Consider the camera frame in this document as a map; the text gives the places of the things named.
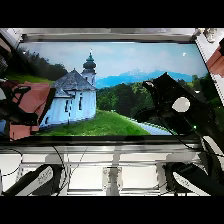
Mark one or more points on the red-brown garment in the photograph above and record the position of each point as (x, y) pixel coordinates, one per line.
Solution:
(216, 63)

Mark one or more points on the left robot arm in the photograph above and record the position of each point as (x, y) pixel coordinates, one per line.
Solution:
(20, 115)

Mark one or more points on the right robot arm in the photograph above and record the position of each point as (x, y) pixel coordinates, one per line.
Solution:
(186, 115)

